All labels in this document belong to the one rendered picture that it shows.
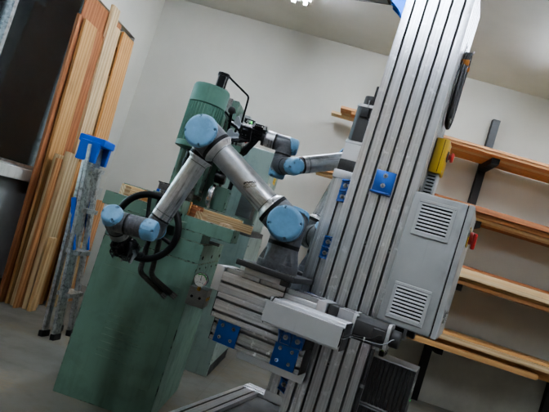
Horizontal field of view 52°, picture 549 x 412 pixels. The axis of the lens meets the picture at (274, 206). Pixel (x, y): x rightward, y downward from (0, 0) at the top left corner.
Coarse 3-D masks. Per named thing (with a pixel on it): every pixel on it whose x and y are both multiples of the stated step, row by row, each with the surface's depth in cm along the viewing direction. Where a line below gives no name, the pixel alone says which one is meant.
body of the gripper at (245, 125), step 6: (246, 120) 254; (252, 120) 253; (240, 126) 249; (246, 126) 248; (252, 126) 249; (258, 126) 250; (264, 126) 252; (240, 132) 251; (246, 132) 250; (252, 132) 252; (258, 132) 250; (264, 132) 250; (246, 138) 252; (252, 138) 253; (258, 138) 252
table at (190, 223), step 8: (112, 192) 249; (104, 200) 249; (112, 200) 249; (120, 200) 249; (136, 200) 248; (128, 208) 248; (136, 208) 248; (144, 208) 248; (144, 216) 238; (168, 224) 237; (184, 224) 242; (192, 224) 246; (200, 224) 246; (208, 224) 246; (216, 224) 255; (200, 232) 246; (208, 232) 246; (216, 232) 246; (224, 232) 245; (232, 232) 245; (224, 240) 245; (232, 240) 248
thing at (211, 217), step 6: (132, 192) 265; (210, 216) 262; (216, 216) 262; (216, 222) 261; (228, 222) 261; (234, 222) 261; (240, 222) 261; (234, 228) 261; (240, 228) 261; (246, 228) 260; (252, 228) 262
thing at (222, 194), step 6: (216, 192) 279; (222, 192) 278; (228, 192) 278; (216, 198) 278; (222, 198) 278; (228, 198) 281; (216, 204) 278; (222, 204) 278; (216, 210) 278; (222, 210) 278
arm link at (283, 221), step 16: (192, 128) 189; (208, 128) 188; (192, 144) 189; (208, 144) 188; (224, 144) 190; (208, 160) 194; (224, 160) 189; (240, 160) 190; (240, 176) 188; (256, 176) 189; (256, 192) 187; (272, 192) 189; (256, 208) 190; (272, 208) 185; (288, 208) 183; (272, 224) 183; (288, 224) 183; (304, 224) 192; (288, 240) 186
